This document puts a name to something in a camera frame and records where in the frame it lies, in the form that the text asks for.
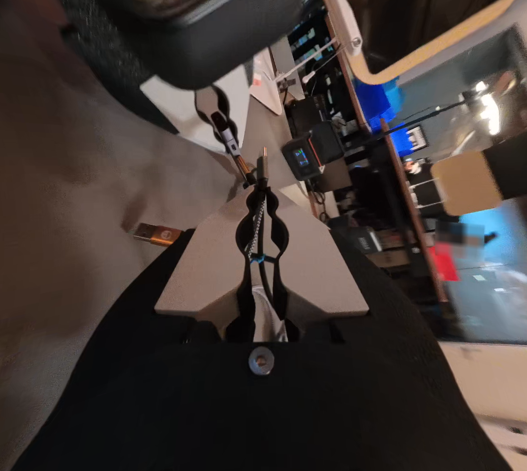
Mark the blue storage bin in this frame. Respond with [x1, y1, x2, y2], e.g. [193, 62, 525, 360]
[387, 125, 416, 151]

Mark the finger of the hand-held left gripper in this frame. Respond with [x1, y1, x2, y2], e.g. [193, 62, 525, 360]
[222, 64, 253, 151]
[140, 80, 231, 156]

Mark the black wall panel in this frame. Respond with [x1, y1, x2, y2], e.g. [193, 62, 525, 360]
[482, 138, 527, 201]

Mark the framed tag poster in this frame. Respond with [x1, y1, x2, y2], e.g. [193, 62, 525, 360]
[405, 125, 430, 149]

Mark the blue handled tote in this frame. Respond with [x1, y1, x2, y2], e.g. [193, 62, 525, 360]
[354, 78, 402, 132]

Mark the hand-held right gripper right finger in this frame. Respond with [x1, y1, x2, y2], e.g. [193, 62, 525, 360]
[268, 186, 370, 342]

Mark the person's left forearm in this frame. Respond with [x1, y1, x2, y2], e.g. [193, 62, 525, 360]
[0, 0, 182, 136]

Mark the small red bin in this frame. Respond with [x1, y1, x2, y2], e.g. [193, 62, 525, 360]
[428, 242, 460, 282]

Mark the black power station with screen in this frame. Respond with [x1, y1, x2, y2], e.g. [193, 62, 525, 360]
[281, 121, 346, 181]

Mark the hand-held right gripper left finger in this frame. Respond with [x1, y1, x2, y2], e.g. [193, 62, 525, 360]
[153, 186, 258, 342]

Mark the black cable with orange collar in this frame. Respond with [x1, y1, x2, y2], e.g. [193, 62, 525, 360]
[236, 155, 258, 190]

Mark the dark grey usb-c adapter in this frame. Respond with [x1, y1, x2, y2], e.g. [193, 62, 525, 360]
[210, 111, 241, 159]

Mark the black cable with blue tie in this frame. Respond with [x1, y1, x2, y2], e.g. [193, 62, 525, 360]
[133, 146, 285, 317]

